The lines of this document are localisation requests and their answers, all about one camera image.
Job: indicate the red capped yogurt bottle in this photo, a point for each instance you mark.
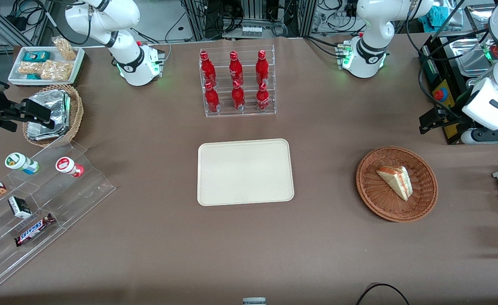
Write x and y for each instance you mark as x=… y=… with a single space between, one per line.
x=67 y=166

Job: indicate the triangular sandwich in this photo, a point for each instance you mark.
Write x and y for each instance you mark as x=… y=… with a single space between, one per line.
x=397 y=180

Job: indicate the light deep wicker basket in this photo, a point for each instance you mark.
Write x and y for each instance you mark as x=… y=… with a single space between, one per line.
x=76 y=114

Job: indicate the black food warmer cabinet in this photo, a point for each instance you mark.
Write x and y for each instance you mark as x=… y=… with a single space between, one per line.
x=444 y=55

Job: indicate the clear acrylic bottle rack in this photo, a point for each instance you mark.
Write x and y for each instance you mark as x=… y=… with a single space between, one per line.
x=249 y=113

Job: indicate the silver foil wrapped packs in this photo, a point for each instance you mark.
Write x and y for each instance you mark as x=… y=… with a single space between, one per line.
x=56 y=106

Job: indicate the grey device edge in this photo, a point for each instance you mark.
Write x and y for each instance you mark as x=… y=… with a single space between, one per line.
x=254 y=301

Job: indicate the green capped yogurt bottle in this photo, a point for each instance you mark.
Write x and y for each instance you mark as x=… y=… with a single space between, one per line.
x=20 y=162

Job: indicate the snickers chocolate bar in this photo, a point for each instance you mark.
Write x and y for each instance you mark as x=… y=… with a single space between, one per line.
x=34 y=229

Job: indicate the teal cloth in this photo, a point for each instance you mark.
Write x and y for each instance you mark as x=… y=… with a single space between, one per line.
x=438 y=17

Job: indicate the white rectangular snack tray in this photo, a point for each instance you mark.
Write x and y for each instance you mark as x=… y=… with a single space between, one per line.
x=16 y=76

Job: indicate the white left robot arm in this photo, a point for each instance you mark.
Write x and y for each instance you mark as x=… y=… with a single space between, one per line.
x=372 y=25

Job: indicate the red cola bottle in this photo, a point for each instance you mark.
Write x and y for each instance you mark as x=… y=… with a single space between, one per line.
x=212 y=99
x=263 y=99
x=208 y=70
x=238 y=97
x=262 y=67
x=236 y=70

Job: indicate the white power strip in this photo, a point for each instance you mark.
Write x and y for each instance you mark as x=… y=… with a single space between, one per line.
x=252 y=31

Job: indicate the small teal snack packet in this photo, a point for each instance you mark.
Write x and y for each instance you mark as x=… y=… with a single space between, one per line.
x=33 y=76

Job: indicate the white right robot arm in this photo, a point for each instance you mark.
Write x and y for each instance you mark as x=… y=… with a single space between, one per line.
x=105 y=21

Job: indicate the small black white carton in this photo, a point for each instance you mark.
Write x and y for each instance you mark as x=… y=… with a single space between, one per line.
x=19 y=207

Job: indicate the red emergency stop button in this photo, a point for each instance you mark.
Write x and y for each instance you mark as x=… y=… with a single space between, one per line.
x=441 y=94

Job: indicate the clear bag of puffed snacks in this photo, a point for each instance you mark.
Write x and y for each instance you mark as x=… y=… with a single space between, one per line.
x=65 y=48
x=29 y=67
x=56 y=70

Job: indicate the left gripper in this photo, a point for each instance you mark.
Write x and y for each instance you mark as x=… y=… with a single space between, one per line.
x=449 y=117

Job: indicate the steel warmer pan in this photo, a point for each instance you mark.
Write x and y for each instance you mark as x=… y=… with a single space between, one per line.
x=469 y=57

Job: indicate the brown round wicker basket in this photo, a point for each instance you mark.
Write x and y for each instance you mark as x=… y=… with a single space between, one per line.
x=372 y=190

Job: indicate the cream plastic serving tray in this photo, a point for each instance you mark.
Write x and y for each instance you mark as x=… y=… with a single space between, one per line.
x=244 y=171

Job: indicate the clear acrylic stepped display stand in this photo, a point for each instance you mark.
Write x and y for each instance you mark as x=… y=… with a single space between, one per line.
x=75 y=199

